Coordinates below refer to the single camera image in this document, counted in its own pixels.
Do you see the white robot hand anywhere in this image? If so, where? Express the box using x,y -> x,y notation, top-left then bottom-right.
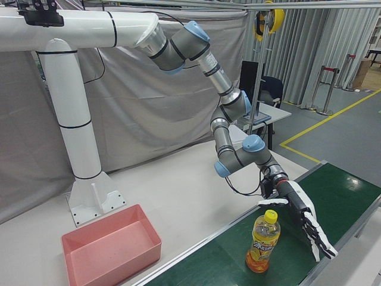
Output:
257,180 -> 339,263

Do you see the orange juice bottle yellow cap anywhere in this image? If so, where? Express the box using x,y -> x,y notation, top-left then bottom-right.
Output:
245,209 -> 282,273

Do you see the pink plastic basket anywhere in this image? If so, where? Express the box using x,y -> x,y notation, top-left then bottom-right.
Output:
61,204 -> 163,286

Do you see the green conveyor belt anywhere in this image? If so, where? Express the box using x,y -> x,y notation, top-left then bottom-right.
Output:
127,160 -> 381,286

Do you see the white office desk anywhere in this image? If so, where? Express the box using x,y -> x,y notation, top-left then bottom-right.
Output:
229,101 -> 292,150

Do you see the grey laptop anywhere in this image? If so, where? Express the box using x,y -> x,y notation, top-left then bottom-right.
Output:
235,114 -> 271,131

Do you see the metal stanchion red belt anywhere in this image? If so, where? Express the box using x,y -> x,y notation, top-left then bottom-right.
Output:
312,65 -> 327,114
324,67 -> 341,116

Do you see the dark blue office chair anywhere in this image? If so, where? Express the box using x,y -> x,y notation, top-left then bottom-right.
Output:
260,76 -> 284,108

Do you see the black desk monitor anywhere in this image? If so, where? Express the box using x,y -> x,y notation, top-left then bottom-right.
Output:
239,60 -> 259,102

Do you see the cardboard box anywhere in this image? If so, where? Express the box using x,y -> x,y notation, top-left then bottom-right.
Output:
354,59 -> 373,90

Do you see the grey pleated partition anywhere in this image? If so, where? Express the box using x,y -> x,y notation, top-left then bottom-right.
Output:
246,8 -> 377,111

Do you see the grey fabric curtain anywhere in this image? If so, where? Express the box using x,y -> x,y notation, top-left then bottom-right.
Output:
0,0 -> 251,224

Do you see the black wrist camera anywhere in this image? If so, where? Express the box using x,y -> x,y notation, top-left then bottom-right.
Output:
260,177 -> 276,199

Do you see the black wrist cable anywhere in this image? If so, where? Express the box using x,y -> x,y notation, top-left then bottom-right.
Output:
224,175 -> 264,197

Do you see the aluminium frame upright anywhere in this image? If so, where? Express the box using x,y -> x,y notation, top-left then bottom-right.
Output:
249,8 -> 266,132

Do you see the aluminium frame beam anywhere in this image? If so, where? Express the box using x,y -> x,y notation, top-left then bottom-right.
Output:
80,0 -> 381,11

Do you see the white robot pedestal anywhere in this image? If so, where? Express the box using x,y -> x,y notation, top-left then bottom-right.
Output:
0,8 -> 160,229

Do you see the black head camera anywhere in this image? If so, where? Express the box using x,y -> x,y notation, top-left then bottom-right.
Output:
16,0 -> 65,27

